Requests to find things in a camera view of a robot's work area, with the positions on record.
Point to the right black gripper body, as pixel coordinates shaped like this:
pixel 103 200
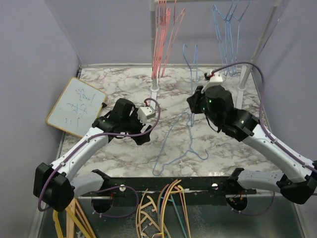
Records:
pixel 202 104

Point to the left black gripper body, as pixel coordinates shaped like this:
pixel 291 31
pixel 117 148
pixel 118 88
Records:
pixel 132 125

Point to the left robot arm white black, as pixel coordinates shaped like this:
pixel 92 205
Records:
pixel 57 185

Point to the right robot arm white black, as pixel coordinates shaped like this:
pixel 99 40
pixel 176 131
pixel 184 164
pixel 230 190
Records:
pixel 297 178

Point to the small yellow-framed whiteboard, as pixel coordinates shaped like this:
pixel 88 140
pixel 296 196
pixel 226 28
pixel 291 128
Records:
pixel 77 107

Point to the pink plastic hanger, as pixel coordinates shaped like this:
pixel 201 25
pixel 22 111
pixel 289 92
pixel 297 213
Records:
pixel 174 188

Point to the yellow plastic hanger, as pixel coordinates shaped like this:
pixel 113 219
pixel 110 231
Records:
pixel 165 229

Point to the teal plastic hanger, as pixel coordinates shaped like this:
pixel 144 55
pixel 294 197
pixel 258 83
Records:
pixel 171 199

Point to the tan plastic hanger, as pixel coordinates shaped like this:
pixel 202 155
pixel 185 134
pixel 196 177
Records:
pixel 147 217

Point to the wooden hanger lower left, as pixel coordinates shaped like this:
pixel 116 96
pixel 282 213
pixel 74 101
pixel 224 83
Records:
pixel 76 218

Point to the yellow hanger lower left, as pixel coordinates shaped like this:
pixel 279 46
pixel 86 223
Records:
pixel 59 220

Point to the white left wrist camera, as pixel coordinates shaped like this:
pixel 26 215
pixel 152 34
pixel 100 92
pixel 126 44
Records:
pixel 145 113

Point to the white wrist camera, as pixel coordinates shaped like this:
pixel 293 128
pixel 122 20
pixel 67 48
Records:
pixel 213 79
pixel 145 113

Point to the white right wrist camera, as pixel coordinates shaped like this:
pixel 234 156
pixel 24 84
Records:
pixel 213 79

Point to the white clothes rack frame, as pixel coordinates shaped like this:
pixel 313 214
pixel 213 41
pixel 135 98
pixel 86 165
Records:
pixel 164 30

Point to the black front rail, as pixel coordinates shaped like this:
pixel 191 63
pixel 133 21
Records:
pixel 199 190

